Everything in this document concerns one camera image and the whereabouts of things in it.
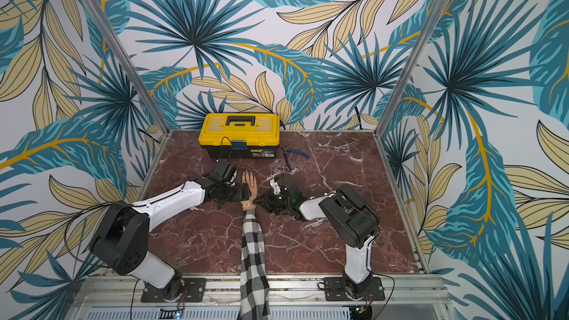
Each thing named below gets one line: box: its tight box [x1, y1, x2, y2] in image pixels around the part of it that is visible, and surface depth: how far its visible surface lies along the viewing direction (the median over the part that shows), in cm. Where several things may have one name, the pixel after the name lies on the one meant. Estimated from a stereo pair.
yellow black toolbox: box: [198, 113, 281, 160], surface depth 100 cm
